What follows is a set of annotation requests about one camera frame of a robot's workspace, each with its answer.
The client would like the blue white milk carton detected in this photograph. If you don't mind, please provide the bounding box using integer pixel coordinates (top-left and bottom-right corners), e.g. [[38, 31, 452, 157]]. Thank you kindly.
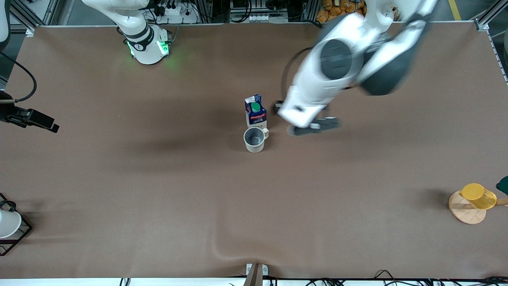
[[244, 94, 267, 130]]

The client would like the beige ceramic mug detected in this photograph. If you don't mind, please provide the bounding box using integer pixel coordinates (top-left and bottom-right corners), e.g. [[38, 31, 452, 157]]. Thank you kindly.
[[243, 126, 270, 154]]

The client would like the yellow plastic cup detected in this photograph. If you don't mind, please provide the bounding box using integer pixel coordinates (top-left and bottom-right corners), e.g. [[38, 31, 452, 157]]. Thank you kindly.
[[459, 183, 497, 210]]

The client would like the brown table cover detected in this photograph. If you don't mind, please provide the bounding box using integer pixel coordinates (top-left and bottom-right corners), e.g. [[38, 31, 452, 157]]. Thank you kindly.
[[0, 22, 508, 280]]

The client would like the orange snack pile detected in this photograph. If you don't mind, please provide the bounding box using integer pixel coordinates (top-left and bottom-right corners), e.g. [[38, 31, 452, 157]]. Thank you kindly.
[[316, 0, 368, 23]]

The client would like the white power strip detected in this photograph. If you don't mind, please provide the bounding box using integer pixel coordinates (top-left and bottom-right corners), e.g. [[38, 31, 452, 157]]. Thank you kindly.
[[153, 0, 199, 24]]

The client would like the wooden mug stand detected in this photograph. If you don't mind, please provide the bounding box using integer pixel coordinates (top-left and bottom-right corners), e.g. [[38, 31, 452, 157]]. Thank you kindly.
[[448, 190, 508, 225]]

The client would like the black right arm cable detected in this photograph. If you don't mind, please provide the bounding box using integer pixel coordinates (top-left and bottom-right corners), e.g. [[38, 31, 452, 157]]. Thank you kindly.
[[0, 51, 37, 103]]

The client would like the aluminium frame profile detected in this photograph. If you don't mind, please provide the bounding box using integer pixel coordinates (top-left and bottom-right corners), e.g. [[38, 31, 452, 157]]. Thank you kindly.
[[8, 0, 60, 37], [473, 0, 508, 32]]

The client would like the white mug black handle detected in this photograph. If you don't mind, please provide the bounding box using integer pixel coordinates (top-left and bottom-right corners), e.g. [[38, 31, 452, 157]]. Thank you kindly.
[[0, 201, 22, 239]]

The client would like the black wire rack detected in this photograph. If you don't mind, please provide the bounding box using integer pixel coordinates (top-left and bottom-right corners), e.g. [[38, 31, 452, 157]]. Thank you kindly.
[[0, 193, 33, 256]]

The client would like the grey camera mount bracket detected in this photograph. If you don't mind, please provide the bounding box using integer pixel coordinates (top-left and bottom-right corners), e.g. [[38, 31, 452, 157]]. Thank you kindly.
[[243, 263, 269, 286]]

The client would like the black floor cable bundle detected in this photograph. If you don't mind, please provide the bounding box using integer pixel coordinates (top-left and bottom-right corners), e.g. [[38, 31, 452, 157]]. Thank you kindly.
[[304, 269, 508, 286]]

